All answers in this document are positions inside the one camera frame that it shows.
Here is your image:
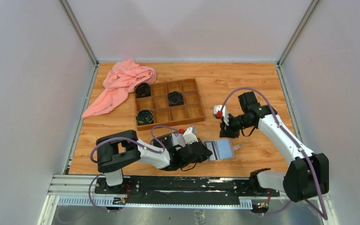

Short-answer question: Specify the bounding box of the black flower cup front left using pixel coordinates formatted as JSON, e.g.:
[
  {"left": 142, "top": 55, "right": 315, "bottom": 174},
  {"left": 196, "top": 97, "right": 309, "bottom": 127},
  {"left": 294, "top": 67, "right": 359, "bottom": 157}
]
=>
[{"left": 135, "top": 110, "right": 154, "bottom": 126}]

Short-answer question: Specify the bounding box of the pink leather card holder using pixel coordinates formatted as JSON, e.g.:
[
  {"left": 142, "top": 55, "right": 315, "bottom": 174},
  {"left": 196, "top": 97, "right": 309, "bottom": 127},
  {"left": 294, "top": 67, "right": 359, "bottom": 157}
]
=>
[{"left": 202, "top": 139, "right": 242, "bottom": 161}]

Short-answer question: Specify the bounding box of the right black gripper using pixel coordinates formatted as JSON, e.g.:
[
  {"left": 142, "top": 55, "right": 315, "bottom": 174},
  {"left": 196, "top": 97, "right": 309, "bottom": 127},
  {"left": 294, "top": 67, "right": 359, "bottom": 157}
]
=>
[{"left": 219, "top": 113, "right": 253, "bottom": 139}]

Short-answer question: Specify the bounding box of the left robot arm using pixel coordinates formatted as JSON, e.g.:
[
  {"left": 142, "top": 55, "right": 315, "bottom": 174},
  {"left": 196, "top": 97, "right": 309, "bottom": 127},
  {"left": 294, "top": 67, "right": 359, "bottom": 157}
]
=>
[{"left": 90, "top": 127, "right": 212, "bottom": 194}]

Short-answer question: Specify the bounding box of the brown wooden divider tray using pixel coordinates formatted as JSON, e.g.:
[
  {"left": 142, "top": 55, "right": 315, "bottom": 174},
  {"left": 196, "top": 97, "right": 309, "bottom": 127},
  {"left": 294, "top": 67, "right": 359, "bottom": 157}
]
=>
[{"left": 135, "top": 78, "right": 205, "bottom": 131}]

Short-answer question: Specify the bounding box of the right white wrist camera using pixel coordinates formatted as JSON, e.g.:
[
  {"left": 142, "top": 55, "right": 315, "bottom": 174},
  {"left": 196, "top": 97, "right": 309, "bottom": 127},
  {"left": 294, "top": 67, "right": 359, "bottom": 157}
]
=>
[{"left": 213, "top": 105, "right": 229, "bottom": 125}]

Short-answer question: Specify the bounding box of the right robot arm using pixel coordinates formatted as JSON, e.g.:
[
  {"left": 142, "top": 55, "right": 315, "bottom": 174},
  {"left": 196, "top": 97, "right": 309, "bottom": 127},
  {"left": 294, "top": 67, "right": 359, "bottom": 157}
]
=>
[{"left": 213, "top": 88, "right": 330, "bottom": 203}]

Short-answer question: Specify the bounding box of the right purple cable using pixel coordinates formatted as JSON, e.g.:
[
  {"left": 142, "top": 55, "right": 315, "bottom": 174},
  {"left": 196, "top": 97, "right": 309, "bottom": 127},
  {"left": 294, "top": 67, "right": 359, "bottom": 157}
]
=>
[{"left": 218, "top": 87, "right": 329, "bottom": 220}]

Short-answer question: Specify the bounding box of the pink oval tray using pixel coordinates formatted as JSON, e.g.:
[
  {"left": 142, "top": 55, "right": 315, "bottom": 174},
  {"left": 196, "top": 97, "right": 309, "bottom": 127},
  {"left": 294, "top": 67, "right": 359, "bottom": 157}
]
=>
[{"left": 157, "top": 131, "right": 186, "bottom": 149}]

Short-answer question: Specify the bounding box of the black flower cup centre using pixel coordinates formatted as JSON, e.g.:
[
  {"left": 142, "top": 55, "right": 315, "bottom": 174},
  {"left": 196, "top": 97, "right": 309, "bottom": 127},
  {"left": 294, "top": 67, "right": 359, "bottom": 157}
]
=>
[{"left": 167, "top": 91, "right": 184, "bottom": 107}]

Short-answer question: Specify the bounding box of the pink crumpled cloth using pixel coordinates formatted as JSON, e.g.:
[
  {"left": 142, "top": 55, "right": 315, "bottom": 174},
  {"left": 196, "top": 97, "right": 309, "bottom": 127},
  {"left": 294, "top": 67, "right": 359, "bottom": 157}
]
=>
[{"left": 82, "top": 59, "right": 157, "bottom": 119}]

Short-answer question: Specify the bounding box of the black flower cup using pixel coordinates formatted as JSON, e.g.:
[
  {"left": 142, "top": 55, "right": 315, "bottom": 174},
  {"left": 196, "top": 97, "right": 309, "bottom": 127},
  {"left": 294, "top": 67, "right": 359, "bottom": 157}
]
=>
[
  {"left": 167, "top": 91, "right": 184, "bottom": 107},
  {"left": 135, "top": 82, "right": 151, "bottom": 98},
  {"left": 135, "top": 110, "right": 154, "bottom": 126}
]

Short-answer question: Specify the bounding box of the black flower cup rear left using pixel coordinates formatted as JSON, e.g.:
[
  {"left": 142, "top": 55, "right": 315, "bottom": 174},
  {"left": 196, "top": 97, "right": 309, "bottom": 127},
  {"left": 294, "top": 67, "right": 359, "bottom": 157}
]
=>
[{"left": 135, "top": 82, "right": 151, "bottom": 98}]

